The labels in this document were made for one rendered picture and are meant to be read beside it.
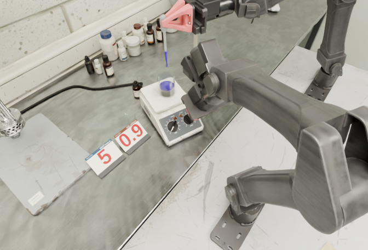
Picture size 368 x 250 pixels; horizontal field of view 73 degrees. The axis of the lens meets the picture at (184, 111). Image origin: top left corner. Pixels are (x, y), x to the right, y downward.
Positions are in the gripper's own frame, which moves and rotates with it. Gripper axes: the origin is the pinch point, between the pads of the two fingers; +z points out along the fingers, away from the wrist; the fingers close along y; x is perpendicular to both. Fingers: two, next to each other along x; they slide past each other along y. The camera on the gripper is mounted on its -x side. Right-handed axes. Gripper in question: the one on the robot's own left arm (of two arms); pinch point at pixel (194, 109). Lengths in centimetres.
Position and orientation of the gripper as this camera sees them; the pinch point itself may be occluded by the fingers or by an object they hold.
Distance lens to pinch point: 70.1
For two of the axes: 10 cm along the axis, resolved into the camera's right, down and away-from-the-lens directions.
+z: -2.6, 2.4, 9.4
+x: 4.4, 8.9, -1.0
